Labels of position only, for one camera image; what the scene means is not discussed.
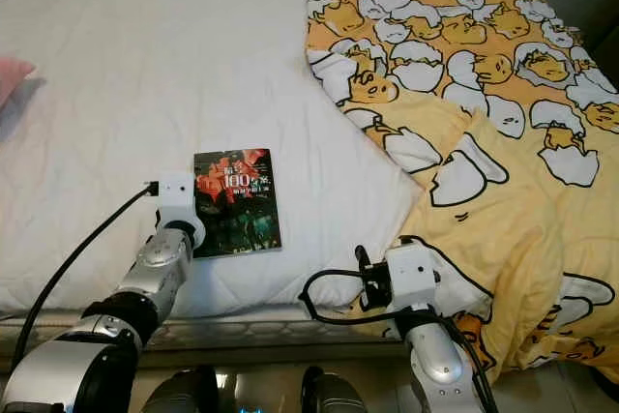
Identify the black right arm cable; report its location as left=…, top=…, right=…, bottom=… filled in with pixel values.
left=297, top=267, right=409, bottom=326

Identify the robot right leg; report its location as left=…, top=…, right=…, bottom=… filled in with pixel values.
left=299, top=366, right=370, bottom=413

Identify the white quilted mattress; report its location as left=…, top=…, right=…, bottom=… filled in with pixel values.
left=0, top=0, right=619, bottom=361

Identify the dark book with red cover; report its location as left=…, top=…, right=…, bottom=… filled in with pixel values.
left=192, top=148, right=284, bottom=260

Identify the robot left leg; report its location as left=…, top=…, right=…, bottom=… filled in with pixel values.
left=140, top=365, right=225, bottom=413

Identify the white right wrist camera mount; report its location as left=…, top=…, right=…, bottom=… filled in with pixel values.
left=384, top=241, right=437, bottom=313

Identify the yellow egg print blanket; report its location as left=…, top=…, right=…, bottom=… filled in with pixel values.
left=303, top=0, right=619, bottom=377

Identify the pink pillow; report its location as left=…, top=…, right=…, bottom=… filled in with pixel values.
left=0, top=54, right=37, bottom=110

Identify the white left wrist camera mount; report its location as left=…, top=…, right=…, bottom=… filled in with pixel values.
left=158, top=172, right=200, bottom=231

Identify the robot leg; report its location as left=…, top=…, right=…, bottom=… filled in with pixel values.
left=299, top=366, right=370, bottom=413
left=140, top=365, right=225, bottom=413

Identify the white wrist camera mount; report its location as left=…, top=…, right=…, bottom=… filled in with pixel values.
left=384, top=241, right=437, bottom=313
left=158, top=172, right=200, bottom=231

